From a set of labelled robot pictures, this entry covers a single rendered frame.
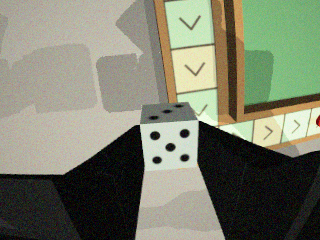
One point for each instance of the white die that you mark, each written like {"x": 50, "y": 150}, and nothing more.
{"x": 170, "y": 136}

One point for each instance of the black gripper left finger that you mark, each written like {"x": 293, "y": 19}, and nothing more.
{"x": 97, "y": 200}

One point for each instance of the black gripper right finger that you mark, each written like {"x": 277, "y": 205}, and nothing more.
{"x": 258, "y": 194}

